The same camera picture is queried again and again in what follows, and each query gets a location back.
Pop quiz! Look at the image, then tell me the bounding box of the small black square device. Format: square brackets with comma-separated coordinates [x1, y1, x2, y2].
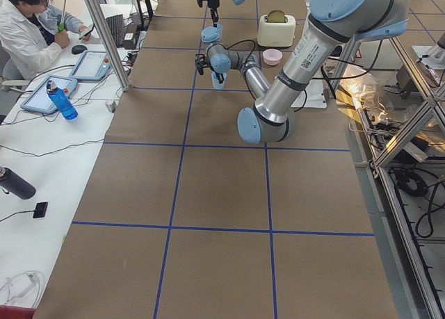
[33, 202, 48, 219]

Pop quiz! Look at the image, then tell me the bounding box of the black smartphone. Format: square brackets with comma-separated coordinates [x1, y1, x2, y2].
[79, 24, 95, 40]

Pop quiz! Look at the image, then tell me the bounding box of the toast slice in toaster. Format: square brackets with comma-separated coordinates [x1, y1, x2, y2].
[266, 10, 286, 24]

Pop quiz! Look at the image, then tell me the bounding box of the aluminium frame post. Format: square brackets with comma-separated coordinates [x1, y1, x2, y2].
[84, 0, 130, 92]

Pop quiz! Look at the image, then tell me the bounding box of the person in white coat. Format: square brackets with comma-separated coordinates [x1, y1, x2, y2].
[1, 0, 87, 80]

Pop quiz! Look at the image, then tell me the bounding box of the light blue plastic cup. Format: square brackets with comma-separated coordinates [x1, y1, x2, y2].
[216, 24, 223, 38]

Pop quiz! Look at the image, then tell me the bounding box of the small silver clamp block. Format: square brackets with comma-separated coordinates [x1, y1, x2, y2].
[105, 100, 117, 113]

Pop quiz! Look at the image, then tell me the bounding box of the pink bowl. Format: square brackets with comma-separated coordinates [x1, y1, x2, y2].
[262, 49, 283, 66]

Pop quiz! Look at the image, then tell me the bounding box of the black computer mouse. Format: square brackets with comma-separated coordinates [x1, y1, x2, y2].
[71, 44, 88, 55]

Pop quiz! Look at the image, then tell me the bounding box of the near teach pendant tablet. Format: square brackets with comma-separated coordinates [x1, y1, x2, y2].
[20, 75, 78, 115]

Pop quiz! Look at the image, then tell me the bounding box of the far teach pendant tablet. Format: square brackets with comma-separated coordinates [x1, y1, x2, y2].
[70, 51, 111, 82]

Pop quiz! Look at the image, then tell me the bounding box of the black keyboard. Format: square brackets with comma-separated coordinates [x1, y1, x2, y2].
[106, 14, 124, 47]

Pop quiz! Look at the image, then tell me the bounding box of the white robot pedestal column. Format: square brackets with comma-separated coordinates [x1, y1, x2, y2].
[274, 37, 348, 109]

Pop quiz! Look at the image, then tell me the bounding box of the teach pendant tablet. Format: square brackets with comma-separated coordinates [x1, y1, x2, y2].
[20, 75, 78, 115]
[70, 51, 111, 82]

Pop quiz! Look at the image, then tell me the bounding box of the black thermos bottle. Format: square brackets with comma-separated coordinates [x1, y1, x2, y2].
[1, 167, 36, 199]

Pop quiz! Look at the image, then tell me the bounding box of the blue water bottle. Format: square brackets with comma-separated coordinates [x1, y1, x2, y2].
[46, 80, 78, 120]

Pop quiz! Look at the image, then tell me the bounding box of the cream toaster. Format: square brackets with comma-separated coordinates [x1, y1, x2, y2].
[257, 15, 296, 47]

